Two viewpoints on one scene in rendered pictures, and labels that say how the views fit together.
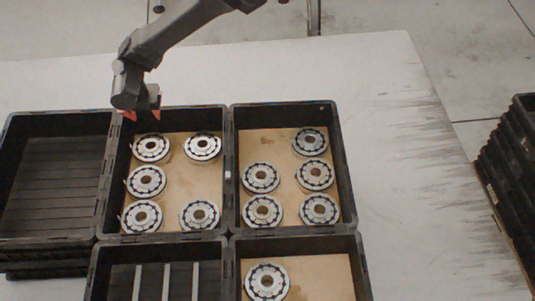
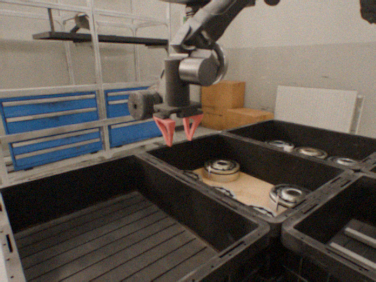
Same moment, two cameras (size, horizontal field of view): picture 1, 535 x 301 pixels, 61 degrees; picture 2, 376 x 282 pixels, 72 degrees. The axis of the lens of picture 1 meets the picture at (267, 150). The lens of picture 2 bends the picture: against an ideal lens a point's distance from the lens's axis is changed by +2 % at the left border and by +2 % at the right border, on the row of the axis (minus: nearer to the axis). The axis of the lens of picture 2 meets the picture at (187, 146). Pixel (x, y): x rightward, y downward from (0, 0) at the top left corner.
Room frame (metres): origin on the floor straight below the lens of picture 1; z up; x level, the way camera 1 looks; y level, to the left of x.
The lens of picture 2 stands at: (0.28, 0.67, 1.15)
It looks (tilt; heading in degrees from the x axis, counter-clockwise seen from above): 19 degrees down; 323
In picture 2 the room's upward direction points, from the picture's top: straight up
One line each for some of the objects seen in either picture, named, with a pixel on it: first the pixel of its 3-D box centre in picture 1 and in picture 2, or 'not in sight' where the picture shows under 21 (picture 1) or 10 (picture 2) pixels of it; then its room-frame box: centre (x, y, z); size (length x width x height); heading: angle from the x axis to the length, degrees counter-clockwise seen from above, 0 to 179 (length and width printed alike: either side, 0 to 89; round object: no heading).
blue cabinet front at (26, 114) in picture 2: not in sight; (58, 128); (2.60, 0.29, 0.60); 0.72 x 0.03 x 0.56; 97
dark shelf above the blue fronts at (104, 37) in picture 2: not in sight; (108, 40); (2.91, -0.33, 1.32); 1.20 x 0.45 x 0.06; 97
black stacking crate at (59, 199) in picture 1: (56, 183); (117, 236); (0.64, 0.55, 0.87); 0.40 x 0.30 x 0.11; 3
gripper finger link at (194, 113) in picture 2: (150, 107); (184, 123); (0.79, 0.30, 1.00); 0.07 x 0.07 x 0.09; 1
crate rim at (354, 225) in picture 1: (287, 161); (300, 140); (0.67, -0.05, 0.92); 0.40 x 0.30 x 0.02; 3
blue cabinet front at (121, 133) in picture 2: not in sight; (139, 114); (2.70, -0.51, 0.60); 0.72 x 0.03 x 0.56; 97
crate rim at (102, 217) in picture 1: (169, 166); (235, 164); (0.66, 0.25, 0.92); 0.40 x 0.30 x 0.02; 3
